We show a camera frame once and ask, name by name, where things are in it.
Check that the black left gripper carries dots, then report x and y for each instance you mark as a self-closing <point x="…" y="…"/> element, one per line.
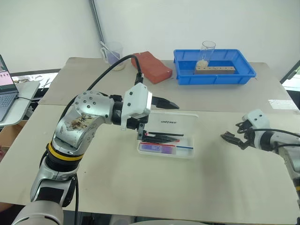
<point x="140" y="126"/>

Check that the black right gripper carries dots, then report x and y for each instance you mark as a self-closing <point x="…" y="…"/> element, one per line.
<point x="249" y="139"/>

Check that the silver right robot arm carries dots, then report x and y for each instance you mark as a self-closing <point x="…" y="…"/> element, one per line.
<point x="289" y="159"/>

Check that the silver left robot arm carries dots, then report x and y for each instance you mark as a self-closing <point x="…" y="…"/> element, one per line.
<point x="79" y="122"/>

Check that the clear plastic pencil case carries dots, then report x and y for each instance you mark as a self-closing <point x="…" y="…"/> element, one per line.
<point x="182" y="126"/>

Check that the purple flat box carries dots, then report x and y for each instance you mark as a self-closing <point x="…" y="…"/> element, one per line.
<point x="157" y="148"/>

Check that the blue and red thin pen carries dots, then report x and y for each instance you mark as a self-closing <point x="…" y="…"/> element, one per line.
<point x="184" y="147"/>

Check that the white label sticker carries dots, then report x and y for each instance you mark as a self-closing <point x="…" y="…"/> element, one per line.
<point x="282" y="104"/>

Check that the red brick block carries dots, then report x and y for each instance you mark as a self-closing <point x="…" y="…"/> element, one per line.
<point x="153" y="66"/>

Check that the blue plastic bin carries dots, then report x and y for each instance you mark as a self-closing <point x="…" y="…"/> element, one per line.
<point x="211" y="78"/>

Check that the wooden block with holes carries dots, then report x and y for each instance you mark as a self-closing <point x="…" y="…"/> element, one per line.
<point x="218" y="69"/>

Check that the beige grains in cup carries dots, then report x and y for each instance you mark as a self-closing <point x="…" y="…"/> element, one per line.
<point x="202" y="63"/>

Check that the clear plastic measuring beaker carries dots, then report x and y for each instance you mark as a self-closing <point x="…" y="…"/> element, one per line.
<point x="116" y="57"/>

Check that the clear glass tube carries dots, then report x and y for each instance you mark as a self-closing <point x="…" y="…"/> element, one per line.
<point x="207" y="52"/>

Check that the black metal stand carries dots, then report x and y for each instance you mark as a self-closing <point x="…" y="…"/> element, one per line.
<point x="290" y="70"/>

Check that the stirring stick in beaker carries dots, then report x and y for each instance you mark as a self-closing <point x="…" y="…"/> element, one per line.
<point x="110" y="50"/>

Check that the grey metal pole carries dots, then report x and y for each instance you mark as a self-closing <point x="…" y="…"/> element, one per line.
<point x="97" y="21"/>

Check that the grey side table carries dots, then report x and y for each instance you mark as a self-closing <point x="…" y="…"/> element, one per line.
<point x="25" y="98"/>

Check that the brown cardboard box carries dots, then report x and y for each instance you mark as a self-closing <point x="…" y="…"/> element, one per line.
<point x="10" y="136"/>

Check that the open laptop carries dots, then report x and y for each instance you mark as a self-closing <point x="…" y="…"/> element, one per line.
<point x="7" y="93"/>

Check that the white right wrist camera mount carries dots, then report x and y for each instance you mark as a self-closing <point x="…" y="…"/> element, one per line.
<point x="259" y="119"/>

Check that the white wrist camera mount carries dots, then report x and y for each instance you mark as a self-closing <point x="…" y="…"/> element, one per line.
<point x="259" y="119"/>
<point x="137" y="98"/>

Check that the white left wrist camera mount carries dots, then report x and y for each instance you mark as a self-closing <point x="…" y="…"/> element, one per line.
<point x="137" y="98"/>

